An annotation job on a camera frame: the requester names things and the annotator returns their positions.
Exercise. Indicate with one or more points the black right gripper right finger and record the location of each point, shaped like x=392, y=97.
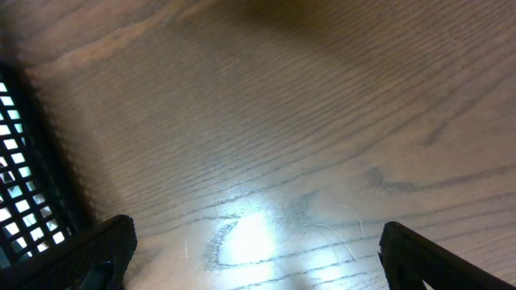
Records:
x=411, y=261

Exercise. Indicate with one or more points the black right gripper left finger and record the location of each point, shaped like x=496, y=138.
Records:
x=94, y=259

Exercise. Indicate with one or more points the black perforated plastic basket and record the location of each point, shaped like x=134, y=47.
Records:
x=39, y=206

